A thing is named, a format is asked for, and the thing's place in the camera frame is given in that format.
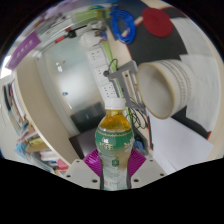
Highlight flat round red coaster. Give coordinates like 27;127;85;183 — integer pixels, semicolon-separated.
141;7;175;38

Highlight white wall socket row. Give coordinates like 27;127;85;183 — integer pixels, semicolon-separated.
87;46;118;99

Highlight cream ceramic mug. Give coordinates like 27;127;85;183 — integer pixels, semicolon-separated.
136;59;195;120

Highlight grey metal laptop stand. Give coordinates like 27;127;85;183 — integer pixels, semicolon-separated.
107;59;148;113

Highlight cream shelf unit with books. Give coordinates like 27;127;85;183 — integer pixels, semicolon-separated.
0;59;81;174

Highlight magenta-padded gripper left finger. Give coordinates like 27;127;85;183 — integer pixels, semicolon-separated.
62;148;102;190

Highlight coiled blue cable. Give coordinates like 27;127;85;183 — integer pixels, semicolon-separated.
109;6;138;45

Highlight green-labelled clear drink bottle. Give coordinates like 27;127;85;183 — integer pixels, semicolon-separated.
94;97;135;192

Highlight black cables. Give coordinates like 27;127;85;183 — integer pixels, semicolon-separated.
128;98;148;132

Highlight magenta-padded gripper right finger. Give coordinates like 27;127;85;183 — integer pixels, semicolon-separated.
125;148;168;190

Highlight dark wine bottle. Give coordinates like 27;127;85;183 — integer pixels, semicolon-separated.
54;26;88;44

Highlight white sheet on mat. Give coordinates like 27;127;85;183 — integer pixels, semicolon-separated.
169;16;223;133

